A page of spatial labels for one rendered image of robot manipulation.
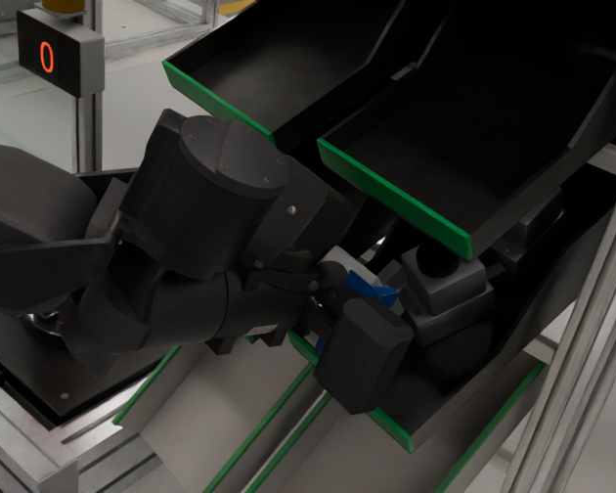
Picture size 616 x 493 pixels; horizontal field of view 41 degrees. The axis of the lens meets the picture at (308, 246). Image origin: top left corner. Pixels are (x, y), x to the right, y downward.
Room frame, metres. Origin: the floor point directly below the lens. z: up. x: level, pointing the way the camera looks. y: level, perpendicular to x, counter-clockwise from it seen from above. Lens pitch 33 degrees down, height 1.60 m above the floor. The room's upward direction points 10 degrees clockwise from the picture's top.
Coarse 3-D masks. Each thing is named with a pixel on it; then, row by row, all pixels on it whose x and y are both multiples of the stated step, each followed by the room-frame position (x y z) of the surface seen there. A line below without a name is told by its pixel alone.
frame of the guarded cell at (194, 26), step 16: (144, 0) 2.19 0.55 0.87; (160, 0) 2.15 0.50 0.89; (208, 0) 2.04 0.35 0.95; (176, 16) 2.11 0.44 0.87; (192, 16) 2.07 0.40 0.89; (208, 16) 2.04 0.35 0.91; (160, 32) 1.92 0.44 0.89; (176, 32) 1.94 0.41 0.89; (192, 32) 1.99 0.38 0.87; (112, 48) 1.78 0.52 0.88; (128, 48) 1.83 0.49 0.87; (144, 48) 1.86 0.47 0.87
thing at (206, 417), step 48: (144, 384) 0.56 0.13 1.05; (192, 384) 0.58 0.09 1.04; (240, 384) 0.57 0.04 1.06; (288, 384) 0.55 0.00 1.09; (144, 432) 0.55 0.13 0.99; (192, 432) 0.54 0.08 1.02; (240, 432) 0.53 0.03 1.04; (288, 432) 0.52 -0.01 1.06; (192, 480) 0.50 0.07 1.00; (240, 480) 0.48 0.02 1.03
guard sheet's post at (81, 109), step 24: (96, 0) 0.97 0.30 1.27; (96, 24) 0.97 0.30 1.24; (72, 96) 0.97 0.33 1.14; (96, 96) 0.97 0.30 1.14; (72, 120) 0.97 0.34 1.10; (96, 120) 0.97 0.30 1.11; (72, 144) 0.97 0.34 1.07; (96, 144) 0.97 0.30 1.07; (72, 168) 0.97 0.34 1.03; (96, 168) 0.97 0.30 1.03
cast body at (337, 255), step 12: (336, 252) 0.46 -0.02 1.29; (324, 264) 0.45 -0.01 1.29; (336, 264) 0.45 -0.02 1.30; (348, 264) 0.45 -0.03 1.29; (360, 264) 0.45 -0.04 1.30; (396, 264) 0.49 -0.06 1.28; (324, 276) 0.44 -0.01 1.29; (336, 276) 0.44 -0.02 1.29; (372, 276) 0.44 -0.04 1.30; (384, 276) 0.48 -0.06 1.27; (396, 276) 0.48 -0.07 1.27; (396, 288) 0.49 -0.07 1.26; (396, 300) 0.46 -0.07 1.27; (396, 312) 0.46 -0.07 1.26; (312, 336) 0.44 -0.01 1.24
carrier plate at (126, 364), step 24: (0, 336) 0.68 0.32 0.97; (24, 336) 0.68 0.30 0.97; (0, 360) 0.64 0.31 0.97; (24, 360) 0.65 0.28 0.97; (48, 360) 0.65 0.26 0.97; (72, 360) 0.66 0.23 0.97; (120, 360) 0.67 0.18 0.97; (144, 360) 0.68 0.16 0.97; (24, 384) 0.61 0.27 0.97; (48, 384) 0.62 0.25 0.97; (72, 384) 0.62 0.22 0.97; (96, 384) 0.63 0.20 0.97; (120, 384) 0.64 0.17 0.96; (48, 408) 0.59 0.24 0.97; (72, 408) 0.59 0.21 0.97
